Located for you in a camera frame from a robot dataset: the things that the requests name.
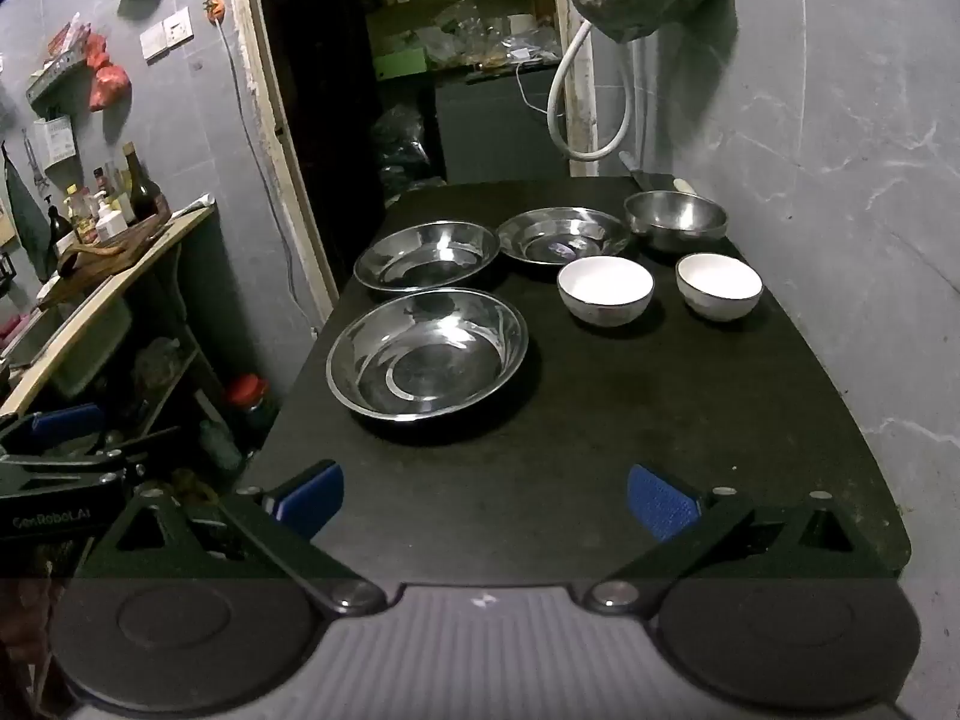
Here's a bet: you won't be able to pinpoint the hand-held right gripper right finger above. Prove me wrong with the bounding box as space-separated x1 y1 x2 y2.
585 463 905 612

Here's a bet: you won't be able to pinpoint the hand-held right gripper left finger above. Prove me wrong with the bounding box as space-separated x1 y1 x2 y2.
86 460 387 616

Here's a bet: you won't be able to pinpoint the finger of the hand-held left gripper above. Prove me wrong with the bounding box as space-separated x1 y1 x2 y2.
75 426 182 475
0 403 107 452

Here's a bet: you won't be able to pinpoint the large stainless steel plate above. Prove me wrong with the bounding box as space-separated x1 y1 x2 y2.
326 288 529 422

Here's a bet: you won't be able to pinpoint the white ceramic bowl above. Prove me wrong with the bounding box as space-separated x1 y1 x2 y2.
675 253 764 323
557 256 655 328

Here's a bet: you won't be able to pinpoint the steel plate with sticker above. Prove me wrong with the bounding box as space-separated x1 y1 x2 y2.
496 206 632 266

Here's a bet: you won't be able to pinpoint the stainless steel bowl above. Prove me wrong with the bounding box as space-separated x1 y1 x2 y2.
624 190 730 254

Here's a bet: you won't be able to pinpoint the green bottle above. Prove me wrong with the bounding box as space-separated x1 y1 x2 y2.
199 420 242 472

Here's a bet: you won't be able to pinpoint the dark jar with red lid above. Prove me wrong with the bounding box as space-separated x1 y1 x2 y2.
225 373 275 436

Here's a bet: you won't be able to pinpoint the wooden counter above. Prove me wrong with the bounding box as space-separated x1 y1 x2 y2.
0 202 217 417

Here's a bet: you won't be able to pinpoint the wooden cutting board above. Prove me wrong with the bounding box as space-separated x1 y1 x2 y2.
56 214 172 275

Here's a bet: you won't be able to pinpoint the hanging green cloth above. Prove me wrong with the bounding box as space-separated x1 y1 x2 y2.
0 142 53 282

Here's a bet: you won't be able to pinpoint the small white bottle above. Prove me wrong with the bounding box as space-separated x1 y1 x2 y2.
96 195 130 239

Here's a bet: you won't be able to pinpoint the dark glass bottle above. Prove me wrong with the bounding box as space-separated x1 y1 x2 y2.
120 142 164 224

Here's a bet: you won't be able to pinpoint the red plastic bags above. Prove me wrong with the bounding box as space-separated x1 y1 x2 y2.
82 31 132 112

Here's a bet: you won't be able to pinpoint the black cabinet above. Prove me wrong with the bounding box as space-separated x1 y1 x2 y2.
433 64 575 185

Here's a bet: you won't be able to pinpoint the green box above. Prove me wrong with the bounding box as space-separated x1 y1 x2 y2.
373 46 428 80

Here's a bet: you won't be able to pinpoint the grey wall cable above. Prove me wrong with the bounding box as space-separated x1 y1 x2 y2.
216 21 325 331

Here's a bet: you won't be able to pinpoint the cleaver with pale handle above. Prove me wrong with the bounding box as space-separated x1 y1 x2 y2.
619 151 710 197

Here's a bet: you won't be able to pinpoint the wall shelf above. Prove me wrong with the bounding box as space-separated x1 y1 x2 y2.
26 41 95 115

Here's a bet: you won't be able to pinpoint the pale door frame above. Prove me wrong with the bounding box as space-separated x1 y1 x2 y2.
221 0 340 323

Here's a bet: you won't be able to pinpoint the white wall socket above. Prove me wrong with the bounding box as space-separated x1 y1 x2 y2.
140 6 196 65

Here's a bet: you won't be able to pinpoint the white hose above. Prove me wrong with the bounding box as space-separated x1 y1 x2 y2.
547 19 632 161

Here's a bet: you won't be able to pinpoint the thin white cable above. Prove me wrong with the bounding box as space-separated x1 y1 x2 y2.
514 60 560 115

